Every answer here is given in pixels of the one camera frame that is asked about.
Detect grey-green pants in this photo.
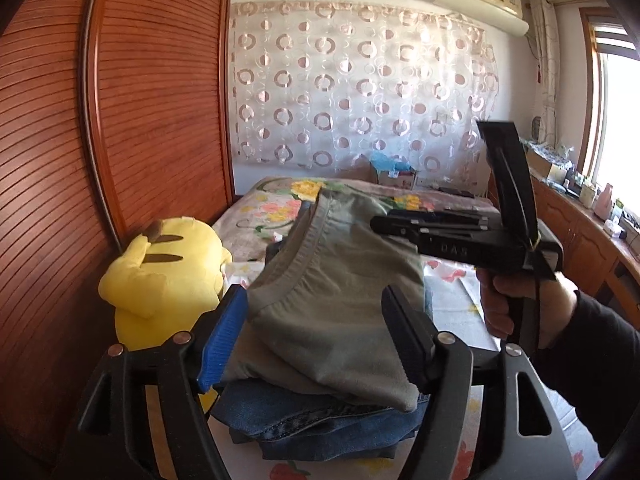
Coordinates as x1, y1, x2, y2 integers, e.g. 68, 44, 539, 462
222, 188, 424, 412

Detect black right forearm sleeve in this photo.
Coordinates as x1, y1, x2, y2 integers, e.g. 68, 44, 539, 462
534, 292, 639, 456

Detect person's right hand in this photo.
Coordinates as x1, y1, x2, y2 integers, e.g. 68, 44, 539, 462
475, 268, 580, 352

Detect cardboard box with blue cloth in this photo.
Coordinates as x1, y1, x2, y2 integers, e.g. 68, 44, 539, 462
369, 152, 418, 190

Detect wooden sideboard cabinet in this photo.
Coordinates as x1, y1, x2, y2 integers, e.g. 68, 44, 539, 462
532, 174, 639, 326

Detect cardboard box on sideboard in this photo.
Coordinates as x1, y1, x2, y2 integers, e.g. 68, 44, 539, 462
526, 151, 567, 184

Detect pink plastic bottle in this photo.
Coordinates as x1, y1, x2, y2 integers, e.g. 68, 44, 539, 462
593, 183, 613, 221

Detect pink floral bed sheet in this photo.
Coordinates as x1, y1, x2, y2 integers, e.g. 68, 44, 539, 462
211, 174, 501, 264

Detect folded blue jeans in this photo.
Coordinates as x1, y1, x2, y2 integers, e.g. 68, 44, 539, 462
210, 379, 428, 463

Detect sheer circle-pattern curtain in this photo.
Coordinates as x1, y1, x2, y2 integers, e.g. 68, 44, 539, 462
229, 0, 499, 188

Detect yellow plush toy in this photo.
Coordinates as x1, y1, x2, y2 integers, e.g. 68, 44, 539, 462
98, 216, 234, 413

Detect white air conditioner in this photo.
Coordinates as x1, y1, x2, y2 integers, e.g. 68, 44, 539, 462
434, 0, 529, 37

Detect wooden louvered wardrobe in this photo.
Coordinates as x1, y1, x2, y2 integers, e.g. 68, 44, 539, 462
1, 0, 234, 464

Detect window with wooden frame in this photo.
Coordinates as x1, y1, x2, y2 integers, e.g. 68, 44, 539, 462
578, 8, 639, 214

